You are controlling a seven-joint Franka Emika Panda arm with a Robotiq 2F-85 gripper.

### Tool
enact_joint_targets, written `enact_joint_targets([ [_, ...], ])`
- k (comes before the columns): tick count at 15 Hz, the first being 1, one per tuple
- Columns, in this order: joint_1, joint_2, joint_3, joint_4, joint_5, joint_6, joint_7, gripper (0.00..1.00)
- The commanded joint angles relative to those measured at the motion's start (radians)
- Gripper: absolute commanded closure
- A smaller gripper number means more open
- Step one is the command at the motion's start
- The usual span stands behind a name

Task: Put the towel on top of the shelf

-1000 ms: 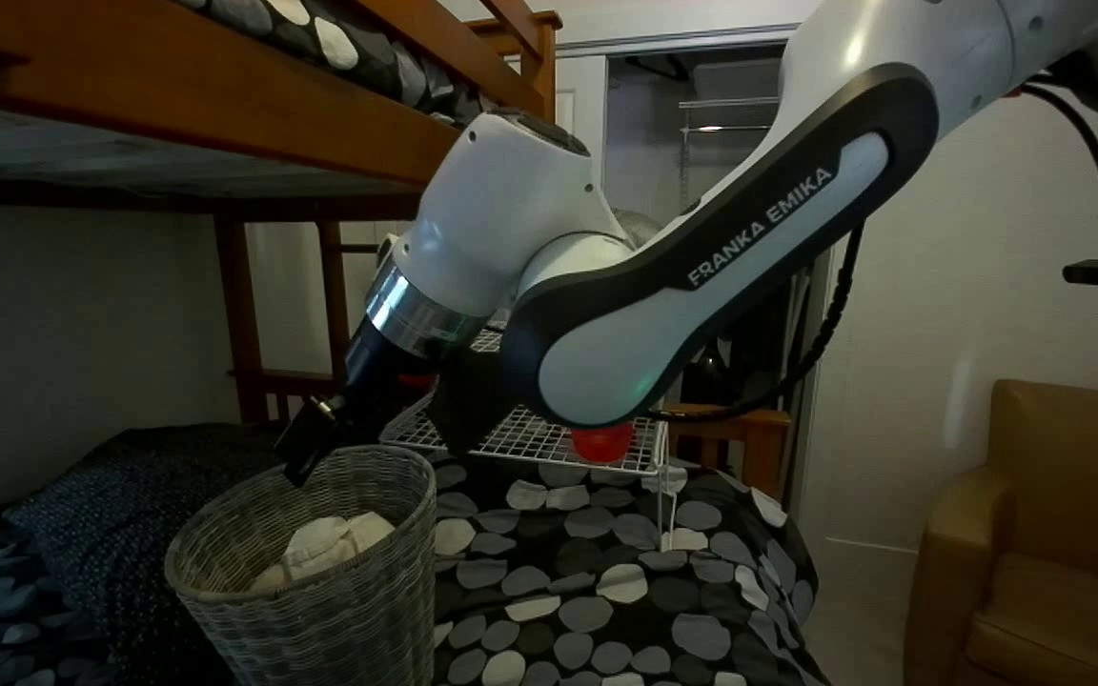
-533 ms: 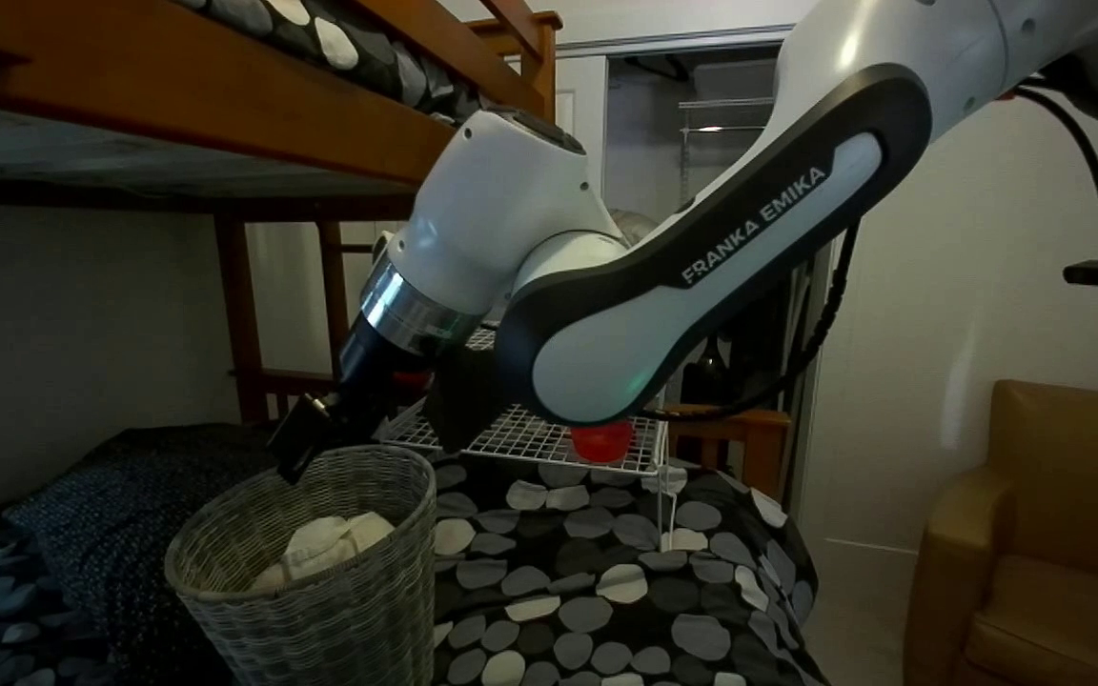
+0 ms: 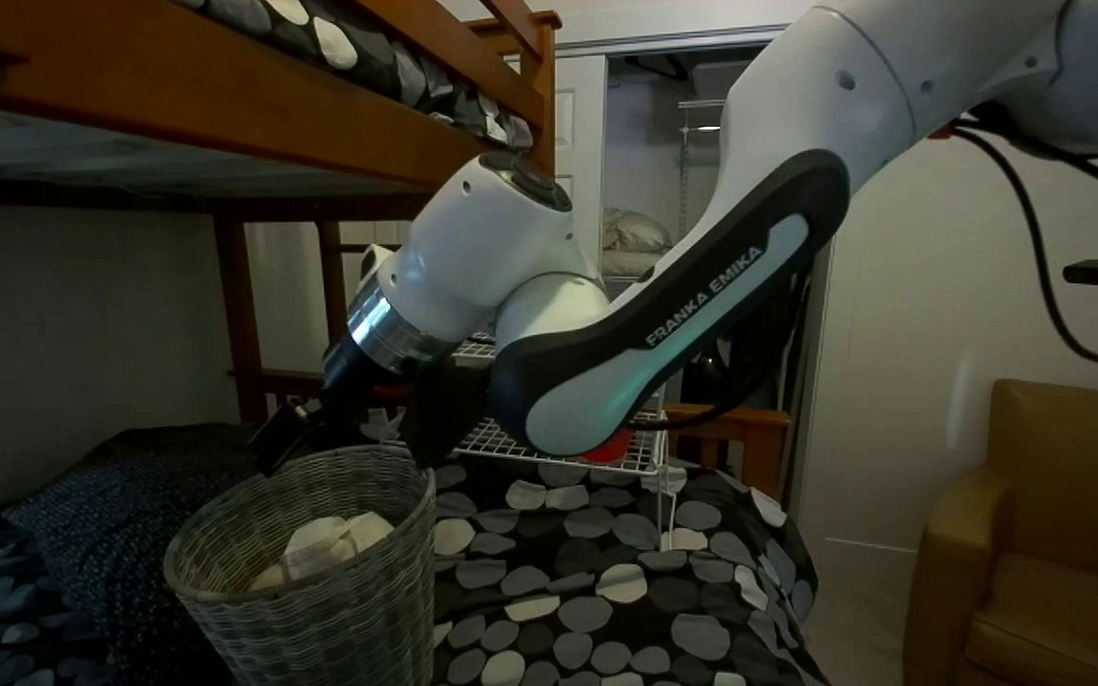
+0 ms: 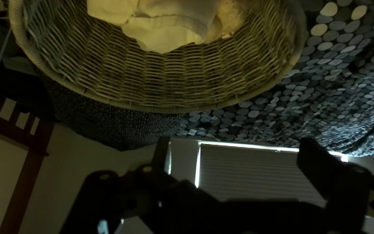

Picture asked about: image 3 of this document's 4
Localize wooden bunk bed frame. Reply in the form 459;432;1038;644
0;0;570;443

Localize tan leather armchair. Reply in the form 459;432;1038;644
899;377;1098;686

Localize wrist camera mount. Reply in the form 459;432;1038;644
399;348;492;471

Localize dark speckled blanket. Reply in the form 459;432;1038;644
0;419;273;662

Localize white towel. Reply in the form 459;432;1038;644
248;507;398;599

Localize white wire shelf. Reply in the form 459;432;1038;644
451;330;693;538

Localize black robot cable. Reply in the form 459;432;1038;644
950;113;1098;369

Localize dotted bunk mattress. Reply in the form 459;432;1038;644
184;0;540;160

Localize brown wooden stool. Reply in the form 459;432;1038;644
665;399;797;504

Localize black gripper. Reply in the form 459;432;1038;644
248;330;417;476

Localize dotted black grey duvet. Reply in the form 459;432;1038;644
0;443;826;686

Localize woven wicker basket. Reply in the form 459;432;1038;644
159;443;441;686

